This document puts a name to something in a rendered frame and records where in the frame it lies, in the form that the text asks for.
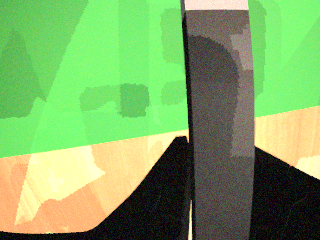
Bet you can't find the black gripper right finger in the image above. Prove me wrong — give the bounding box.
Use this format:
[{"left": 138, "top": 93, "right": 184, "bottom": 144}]
[{"left": 249, "top": 145, "right": 320, "bottom": 240}]

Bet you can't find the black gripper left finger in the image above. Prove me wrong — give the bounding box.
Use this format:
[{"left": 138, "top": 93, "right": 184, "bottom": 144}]
[{"left": 0, "top": 136, "right": 191, "bottom": 240}]

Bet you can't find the green flat mat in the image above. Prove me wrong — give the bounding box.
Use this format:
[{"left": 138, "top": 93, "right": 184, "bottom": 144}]
[{"left": 0, "top": 0, "right": 320, "bottom": 159}]

